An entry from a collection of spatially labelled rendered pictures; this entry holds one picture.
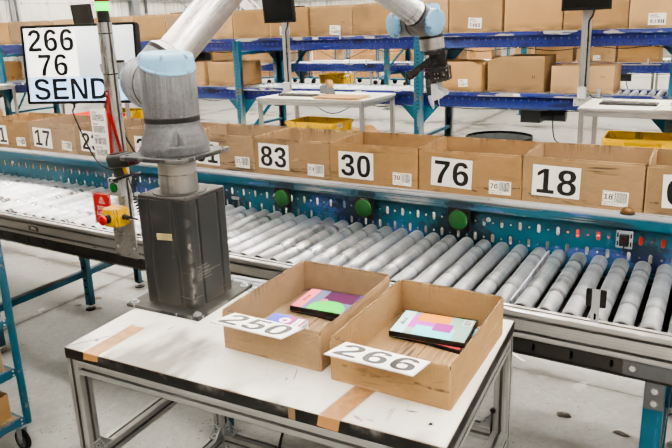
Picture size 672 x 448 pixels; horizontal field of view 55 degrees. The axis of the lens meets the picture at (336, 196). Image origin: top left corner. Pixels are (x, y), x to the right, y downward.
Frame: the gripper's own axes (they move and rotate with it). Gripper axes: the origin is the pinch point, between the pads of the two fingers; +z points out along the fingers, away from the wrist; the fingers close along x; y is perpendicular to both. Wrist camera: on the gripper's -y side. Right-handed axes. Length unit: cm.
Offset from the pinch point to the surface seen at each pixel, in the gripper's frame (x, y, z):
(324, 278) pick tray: -87, -9, 34
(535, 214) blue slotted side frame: -21, 38, 38
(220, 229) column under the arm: -96, -35, 16
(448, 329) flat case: -101, 32, 40
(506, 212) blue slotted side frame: -20, 29, 37
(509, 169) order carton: -12.8, 29.3, 23.5
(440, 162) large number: -11.2, 3.7, 20.2
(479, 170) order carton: -12.2, 18.4, 23.6
